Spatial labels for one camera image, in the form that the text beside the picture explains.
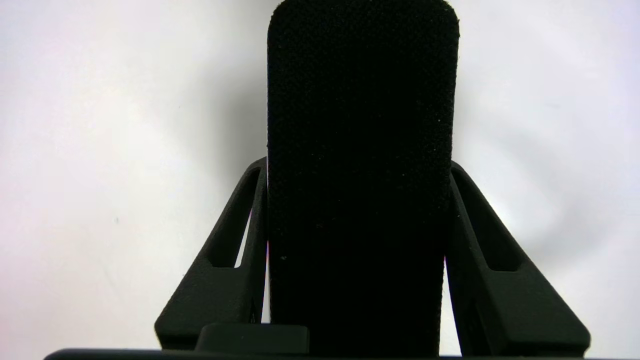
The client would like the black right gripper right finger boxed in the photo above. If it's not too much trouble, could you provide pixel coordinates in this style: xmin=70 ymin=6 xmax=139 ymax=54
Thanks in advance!
xmin=442 ymin=160 xmax=592 ymax=358

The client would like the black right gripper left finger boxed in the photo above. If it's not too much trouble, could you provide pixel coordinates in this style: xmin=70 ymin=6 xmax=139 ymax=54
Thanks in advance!
xmin=154 ymin=156 xmax=271 ymax=351

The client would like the black and white board eraser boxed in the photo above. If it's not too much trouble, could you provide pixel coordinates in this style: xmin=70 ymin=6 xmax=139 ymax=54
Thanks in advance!
xmin=266 ymin=0 xmax=461 ymax=358

